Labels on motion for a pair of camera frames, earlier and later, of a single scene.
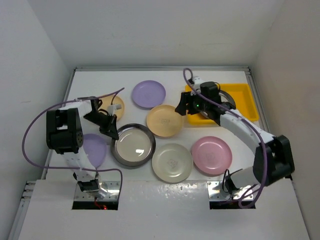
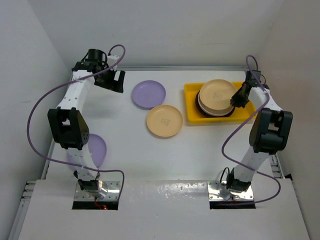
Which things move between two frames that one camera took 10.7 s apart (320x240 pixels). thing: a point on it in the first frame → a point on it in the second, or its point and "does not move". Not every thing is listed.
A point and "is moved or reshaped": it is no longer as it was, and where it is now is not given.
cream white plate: (172, 163) is moved or reshaped
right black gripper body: (197, 104) → (240, 100)
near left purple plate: (96, 147) does not move
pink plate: (211, 155) is moved or reshaped
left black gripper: (110, 129) → (112, 84)
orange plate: (164, 120) does not move
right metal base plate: (216, 193) does not move
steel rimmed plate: (224, 97) is moved or reshaped
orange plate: (112, 100) is moved or reshaped
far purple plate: (148, 93) does not move
